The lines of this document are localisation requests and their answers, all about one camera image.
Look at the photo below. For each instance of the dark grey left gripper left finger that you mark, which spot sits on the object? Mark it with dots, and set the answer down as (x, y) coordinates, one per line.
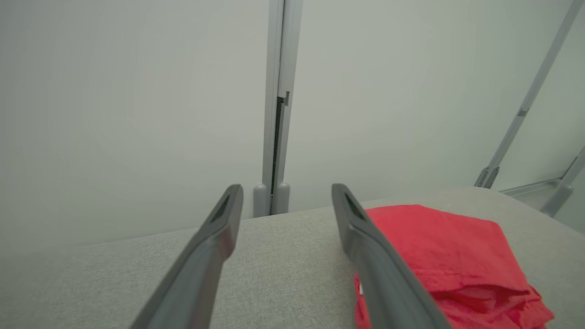
(196, 274)

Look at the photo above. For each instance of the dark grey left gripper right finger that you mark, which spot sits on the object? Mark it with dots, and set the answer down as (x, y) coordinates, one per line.
(384, 283)

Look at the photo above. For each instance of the long grey metal support brace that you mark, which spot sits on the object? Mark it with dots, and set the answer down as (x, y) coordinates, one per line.
(530, 98)

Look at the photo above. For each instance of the short grey metal support brace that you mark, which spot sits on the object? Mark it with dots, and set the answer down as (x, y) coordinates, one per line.
(564, 187)

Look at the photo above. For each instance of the grey partition joint post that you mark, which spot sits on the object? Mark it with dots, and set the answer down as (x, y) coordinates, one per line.
(284, 45)

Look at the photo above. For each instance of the red and white basketball jersey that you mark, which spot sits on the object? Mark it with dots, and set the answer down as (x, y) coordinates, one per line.
(448, 246)

